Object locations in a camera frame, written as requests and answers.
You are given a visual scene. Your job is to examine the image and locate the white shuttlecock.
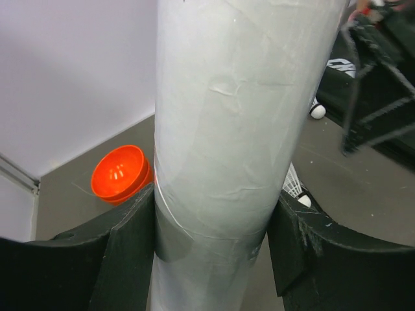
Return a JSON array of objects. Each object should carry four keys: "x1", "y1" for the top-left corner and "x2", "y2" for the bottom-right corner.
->
[
  {"x1": 283, "y1": 163, "x2": 312, "y2": 207},
  {"x1": 309, "y1": 97, "x2": 326, "y2": 120}
]

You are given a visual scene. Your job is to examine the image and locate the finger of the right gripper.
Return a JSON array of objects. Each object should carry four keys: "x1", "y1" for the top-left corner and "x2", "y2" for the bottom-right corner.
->
[{"x1": 341, "y1": 12, "x2": 414, "y2": 154}]

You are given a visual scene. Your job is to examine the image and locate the white shuttlecock tube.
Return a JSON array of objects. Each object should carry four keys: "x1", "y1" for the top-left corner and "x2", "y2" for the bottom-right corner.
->
[{"x1": 150, "y1": 0, "x2": 348, "y2": 310}]

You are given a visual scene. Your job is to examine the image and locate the orange bowl stack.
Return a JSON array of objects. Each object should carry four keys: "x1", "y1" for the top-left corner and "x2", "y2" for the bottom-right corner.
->
[{"x1": 90, "y1": 144, "x2": 153, "y2": 206}]

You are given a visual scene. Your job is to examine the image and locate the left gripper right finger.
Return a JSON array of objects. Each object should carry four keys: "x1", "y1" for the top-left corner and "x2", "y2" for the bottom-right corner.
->
[{"x1": 267, "y1": 192, "x2": 414, "y2": 310}]

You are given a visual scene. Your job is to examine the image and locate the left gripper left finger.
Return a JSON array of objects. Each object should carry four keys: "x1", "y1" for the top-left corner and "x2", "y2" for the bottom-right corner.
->
[{"x1": 1, "y1": 185, "x2": 155, "y2": 310}]

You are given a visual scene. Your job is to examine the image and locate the black racket bag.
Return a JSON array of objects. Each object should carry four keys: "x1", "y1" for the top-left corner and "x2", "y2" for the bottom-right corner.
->
[{"x1": 317, "y1": 16, "x2": 414, "y2": 170}]

